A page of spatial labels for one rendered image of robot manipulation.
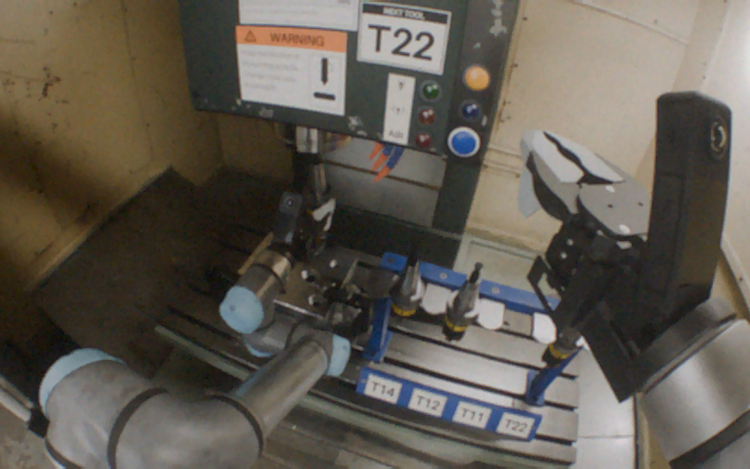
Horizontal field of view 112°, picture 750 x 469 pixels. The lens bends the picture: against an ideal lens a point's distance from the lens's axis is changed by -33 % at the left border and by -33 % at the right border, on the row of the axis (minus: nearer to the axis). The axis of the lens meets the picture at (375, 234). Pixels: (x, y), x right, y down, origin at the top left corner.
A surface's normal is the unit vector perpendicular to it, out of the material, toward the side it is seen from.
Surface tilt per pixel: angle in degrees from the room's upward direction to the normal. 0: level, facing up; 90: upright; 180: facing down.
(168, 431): 25
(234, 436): 48
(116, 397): 12
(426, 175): 88
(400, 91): 90
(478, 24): 90
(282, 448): 8
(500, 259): 0
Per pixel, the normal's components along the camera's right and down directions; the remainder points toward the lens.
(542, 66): -0.32, 0.61
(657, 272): -0.98, 0.03
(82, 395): 0.02, -0.65
